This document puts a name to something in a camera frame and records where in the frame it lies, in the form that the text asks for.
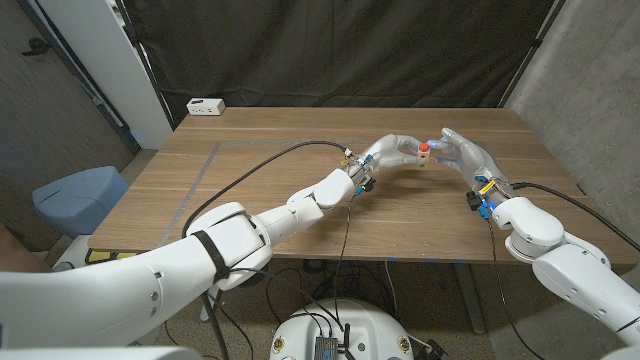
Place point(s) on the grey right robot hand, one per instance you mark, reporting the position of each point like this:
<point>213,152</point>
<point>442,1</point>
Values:
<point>472,160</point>

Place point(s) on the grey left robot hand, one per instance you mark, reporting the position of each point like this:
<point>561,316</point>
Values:
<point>391,151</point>

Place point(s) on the wooden screw with red head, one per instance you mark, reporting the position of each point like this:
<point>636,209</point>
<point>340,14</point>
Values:
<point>424,147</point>

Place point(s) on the wooden block with holes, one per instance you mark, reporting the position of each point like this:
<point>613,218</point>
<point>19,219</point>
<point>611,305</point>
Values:
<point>423,159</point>

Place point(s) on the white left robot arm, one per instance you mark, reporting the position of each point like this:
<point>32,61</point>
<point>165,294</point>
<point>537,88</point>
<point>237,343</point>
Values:
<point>125,295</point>

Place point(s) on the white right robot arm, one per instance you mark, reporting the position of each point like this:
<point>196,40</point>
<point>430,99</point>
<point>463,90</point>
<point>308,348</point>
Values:
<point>565,250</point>

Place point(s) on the black backdrop stand pole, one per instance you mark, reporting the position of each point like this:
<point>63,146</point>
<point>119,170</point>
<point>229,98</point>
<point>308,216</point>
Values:
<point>530,55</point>
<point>150,65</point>

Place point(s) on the black backdrop curtain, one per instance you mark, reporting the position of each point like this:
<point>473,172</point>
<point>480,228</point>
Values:
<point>325,50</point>

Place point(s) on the grey table leg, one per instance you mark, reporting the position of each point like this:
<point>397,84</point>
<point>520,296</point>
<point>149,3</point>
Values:
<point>470,300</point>

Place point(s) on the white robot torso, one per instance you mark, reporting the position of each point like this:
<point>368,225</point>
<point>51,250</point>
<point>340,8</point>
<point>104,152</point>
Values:
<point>370,330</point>

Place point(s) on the black round disc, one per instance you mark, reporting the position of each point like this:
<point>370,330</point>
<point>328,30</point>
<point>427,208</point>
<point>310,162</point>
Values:
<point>256,277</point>

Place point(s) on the white power strip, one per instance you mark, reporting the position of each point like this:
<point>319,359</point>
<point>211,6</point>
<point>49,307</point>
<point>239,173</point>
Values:
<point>205,106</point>

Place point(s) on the grey electronics box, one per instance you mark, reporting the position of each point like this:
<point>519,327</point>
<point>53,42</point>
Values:
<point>326,349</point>

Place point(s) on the white table leg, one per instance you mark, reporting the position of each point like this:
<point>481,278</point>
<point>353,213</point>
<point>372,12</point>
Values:
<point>206,310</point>

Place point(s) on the yellow black striped base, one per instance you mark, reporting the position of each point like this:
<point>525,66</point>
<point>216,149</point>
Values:
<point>102,256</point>

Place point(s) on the blue padded stool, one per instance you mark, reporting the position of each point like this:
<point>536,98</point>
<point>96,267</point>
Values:
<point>80,200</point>

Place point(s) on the person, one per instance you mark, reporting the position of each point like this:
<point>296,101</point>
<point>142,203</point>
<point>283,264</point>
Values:
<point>15,255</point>

